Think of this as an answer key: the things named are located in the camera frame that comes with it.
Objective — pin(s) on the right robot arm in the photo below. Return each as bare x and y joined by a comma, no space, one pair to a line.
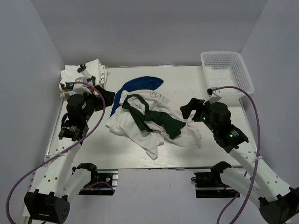
276,200

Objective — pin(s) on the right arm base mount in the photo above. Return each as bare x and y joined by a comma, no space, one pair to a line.
207,186

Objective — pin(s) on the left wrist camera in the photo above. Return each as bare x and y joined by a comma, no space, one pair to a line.
81,89

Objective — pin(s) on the folded colourful cartoon t-shirt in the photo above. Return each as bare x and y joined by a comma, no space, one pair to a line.
66,93

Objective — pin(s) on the white plastic basket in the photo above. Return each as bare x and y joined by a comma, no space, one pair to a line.
226,68

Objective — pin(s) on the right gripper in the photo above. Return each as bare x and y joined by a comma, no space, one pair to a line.
196,110

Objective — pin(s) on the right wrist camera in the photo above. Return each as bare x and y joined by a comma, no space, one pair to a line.
213,96

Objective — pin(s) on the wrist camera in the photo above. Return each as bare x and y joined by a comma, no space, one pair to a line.
81,89
213,96

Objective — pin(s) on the blue t-shirt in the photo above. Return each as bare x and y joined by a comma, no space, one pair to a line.
140,83

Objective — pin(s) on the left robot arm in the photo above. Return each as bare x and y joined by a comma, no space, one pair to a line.
50,201

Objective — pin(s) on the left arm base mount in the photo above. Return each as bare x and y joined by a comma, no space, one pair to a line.
105,186

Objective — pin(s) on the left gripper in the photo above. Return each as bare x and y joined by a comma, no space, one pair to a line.
98,96

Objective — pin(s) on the white and green t-shirt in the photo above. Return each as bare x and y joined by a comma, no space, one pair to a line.
149,119

